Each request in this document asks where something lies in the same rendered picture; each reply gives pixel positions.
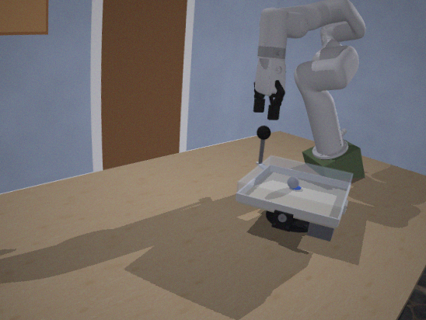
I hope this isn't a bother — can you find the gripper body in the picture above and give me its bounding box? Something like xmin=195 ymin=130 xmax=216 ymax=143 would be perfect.
xmin=255 ymin=56 xmax=286 ymax=96

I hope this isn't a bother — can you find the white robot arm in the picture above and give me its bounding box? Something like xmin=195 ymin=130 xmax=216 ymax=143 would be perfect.
xmin=257 ymin=0 xmax=366 ymax=159

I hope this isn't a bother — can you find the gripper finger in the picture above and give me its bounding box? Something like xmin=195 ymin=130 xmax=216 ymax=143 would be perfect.
xmin=253 ymin=82 xmax=265 ymax=113
xmin=267 ymin=80 xmax=285 ymax=120

